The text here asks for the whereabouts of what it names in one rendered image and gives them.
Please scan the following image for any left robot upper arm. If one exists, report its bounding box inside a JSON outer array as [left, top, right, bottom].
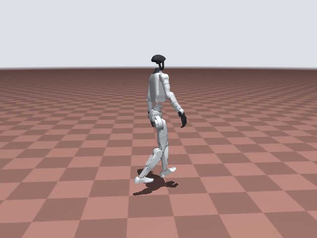
[[147, 79, 151, 100]]

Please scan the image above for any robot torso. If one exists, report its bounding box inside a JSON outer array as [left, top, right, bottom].
[[149, 71, 166, 122]]

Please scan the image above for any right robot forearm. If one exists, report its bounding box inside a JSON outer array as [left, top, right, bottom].
[[169, 92, 184, 115]]

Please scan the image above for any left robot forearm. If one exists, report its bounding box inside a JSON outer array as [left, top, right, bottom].
[[147, 98, 153, 112]]

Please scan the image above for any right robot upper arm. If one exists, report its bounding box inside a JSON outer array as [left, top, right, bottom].
[[159, 74, 171, 100]]

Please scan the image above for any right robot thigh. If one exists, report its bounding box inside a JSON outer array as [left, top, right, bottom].
[[153, 116, 168, 155]]

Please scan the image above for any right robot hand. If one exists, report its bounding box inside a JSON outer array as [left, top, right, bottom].
[[178, 112, 187, 128]]

